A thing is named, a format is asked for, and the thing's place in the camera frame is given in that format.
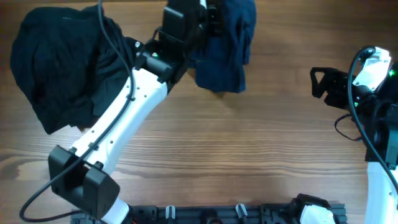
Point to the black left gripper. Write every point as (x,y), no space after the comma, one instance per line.
(212,13)

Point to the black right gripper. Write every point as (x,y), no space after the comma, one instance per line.
(341,78)

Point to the navy blue shorts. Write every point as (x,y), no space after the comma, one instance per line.
(219,65)

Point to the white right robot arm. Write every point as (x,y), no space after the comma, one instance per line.
(371,103)

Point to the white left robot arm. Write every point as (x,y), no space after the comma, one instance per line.
(82,174)

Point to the black garment with logo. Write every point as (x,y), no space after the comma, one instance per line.
(70,64)

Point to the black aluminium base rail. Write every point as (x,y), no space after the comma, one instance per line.
(264,214)

